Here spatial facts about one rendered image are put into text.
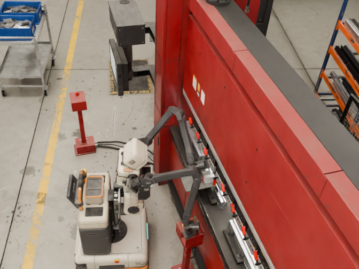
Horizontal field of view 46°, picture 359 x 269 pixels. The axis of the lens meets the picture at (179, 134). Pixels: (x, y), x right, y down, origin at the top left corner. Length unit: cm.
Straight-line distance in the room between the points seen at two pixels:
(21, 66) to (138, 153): 338
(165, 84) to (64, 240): 187
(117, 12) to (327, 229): 260
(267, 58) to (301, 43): 518
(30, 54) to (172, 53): 322
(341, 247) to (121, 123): 403
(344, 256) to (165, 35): 230
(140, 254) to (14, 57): 368
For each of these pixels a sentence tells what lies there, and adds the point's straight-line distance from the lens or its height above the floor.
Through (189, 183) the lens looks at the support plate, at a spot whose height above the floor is 100.
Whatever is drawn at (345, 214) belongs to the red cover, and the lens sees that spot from 192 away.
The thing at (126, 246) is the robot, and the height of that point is 28.
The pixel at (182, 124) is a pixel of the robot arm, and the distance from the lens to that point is 336.
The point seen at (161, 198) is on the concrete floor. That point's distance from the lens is 470.
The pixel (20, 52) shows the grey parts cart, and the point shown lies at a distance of 661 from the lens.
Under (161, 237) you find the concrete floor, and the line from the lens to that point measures 440.
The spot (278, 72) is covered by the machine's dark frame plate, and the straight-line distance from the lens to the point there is 255.
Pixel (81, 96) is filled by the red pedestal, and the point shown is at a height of 80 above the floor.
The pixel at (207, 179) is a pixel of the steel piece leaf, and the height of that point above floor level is 100.
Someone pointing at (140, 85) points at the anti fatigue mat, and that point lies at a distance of 624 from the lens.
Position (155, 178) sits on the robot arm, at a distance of 317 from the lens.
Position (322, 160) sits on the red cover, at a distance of 204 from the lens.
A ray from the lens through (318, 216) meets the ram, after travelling 215.
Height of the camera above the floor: 365
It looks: 42 degrees down
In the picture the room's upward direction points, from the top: 4 degrees clockwise
